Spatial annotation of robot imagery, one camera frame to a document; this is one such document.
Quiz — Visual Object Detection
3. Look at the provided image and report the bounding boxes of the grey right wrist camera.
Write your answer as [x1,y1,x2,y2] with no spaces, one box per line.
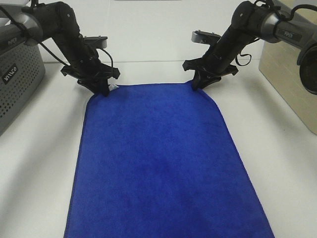
[191,30,221,46]

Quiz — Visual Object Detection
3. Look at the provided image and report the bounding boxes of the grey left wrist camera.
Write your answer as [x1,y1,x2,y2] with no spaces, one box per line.
[84,36,108,49]

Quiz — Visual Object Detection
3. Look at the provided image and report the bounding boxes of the beige storage bin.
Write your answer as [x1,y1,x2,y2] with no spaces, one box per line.
[259,0,317,133]

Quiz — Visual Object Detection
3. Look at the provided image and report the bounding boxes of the grey perforated plastic basket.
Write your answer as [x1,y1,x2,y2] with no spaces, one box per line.
[0,17,47,136]

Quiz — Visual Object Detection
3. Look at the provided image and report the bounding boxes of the blue microfibre towel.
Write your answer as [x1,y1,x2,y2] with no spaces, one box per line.
[64,82,273,238]

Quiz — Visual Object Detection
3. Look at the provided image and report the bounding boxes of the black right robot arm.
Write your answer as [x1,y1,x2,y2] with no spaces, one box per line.
[182,0,317,94]

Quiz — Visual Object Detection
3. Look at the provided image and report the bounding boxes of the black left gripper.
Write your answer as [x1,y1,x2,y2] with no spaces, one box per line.
[60,37,120,97]

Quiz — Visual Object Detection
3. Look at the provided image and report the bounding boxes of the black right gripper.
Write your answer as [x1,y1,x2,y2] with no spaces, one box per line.
[182,42,238,90]

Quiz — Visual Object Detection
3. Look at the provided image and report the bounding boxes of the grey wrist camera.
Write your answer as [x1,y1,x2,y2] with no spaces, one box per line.
[191,30,221,46]
[84,36,108,49]

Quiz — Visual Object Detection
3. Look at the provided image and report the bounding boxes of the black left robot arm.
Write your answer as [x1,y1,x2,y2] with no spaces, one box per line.
[0,0,120,96]

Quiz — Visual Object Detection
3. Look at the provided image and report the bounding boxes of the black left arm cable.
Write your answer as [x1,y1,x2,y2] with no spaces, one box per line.
[0,6,116,80]

